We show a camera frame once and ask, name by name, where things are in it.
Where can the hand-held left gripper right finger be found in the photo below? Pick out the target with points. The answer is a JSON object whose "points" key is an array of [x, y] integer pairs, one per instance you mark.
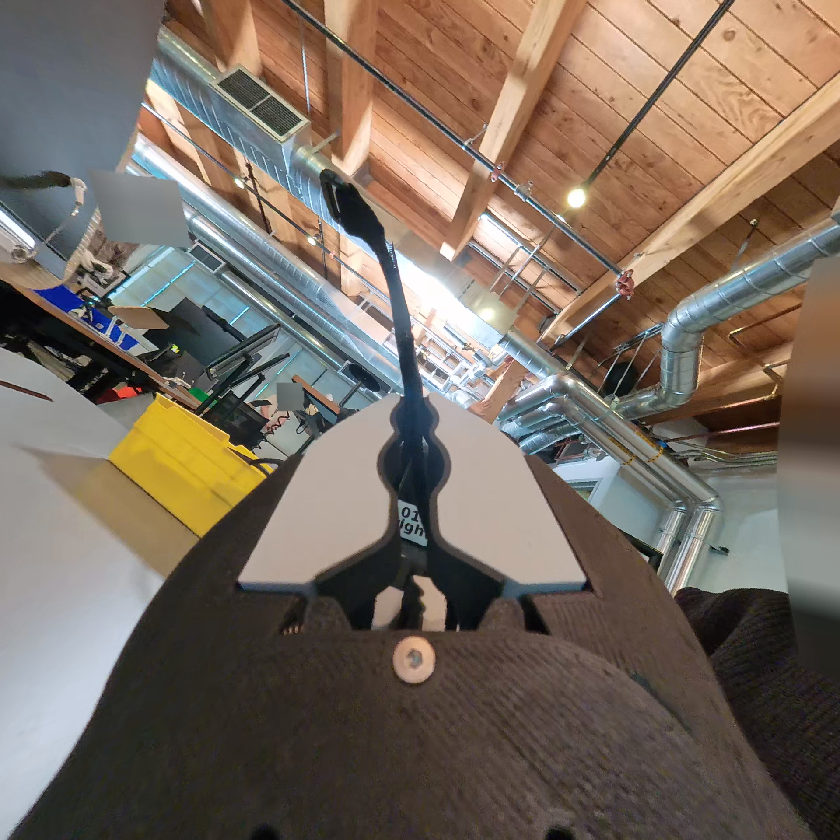
{"points": [[512, 505]]}

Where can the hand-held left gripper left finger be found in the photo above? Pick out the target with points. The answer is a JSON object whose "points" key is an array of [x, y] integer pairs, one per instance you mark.
{"points": [[328, 505]]}

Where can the yellow storage bin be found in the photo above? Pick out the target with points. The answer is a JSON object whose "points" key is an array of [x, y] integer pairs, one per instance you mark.
{"points": [[190, 460]]}

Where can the black monitor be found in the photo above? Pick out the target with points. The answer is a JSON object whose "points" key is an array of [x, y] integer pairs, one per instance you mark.
{"points": [[243, 357]]}

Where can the blue parts tray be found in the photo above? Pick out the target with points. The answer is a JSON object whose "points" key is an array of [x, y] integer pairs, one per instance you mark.
{"points": [[92, 322]]}

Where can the ceiling lamp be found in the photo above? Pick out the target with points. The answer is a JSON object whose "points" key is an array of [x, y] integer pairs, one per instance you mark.
{"points": [[576, 198]]}

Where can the silver ventilation duct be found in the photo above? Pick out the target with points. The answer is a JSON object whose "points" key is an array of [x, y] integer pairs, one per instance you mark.
{"points": [[617, 446], [735, 295], [289, 158]]}

